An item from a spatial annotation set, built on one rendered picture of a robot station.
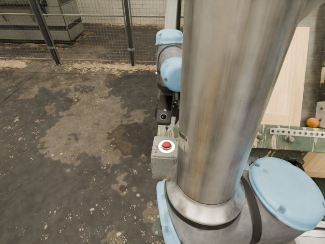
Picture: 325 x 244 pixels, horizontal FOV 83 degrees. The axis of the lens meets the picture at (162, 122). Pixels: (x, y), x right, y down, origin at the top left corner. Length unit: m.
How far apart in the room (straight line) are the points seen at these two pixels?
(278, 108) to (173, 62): 0.77
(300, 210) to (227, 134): 0.20
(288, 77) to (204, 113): 0.99
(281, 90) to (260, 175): 0.80
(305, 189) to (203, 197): 0.18
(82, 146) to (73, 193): 0.53
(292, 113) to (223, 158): 0.95
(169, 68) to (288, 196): 0.31
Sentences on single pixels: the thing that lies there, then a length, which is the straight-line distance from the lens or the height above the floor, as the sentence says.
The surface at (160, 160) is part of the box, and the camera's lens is 0.77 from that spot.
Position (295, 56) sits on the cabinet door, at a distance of 1.17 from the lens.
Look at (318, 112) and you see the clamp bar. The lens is 1.19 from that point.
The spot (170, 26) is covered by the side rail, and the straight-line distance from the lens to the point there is 1.04.
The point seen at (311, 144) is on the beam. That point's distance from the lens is 1.15.
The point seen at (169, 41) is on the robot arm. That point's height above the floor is 1.37.
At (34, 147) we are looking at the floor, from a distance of 2.42.
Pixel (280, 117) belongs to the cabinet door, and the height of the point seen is 0.92.
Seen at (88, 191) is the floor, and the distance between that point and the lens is 1.84.
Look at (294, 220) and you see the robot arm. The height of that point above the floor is 1.26.
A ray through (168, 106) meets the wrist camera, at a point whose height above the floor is 1.18.
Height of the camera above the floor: 1.53
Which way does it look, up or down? 43 degrees down
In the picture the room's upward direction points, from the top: straight up
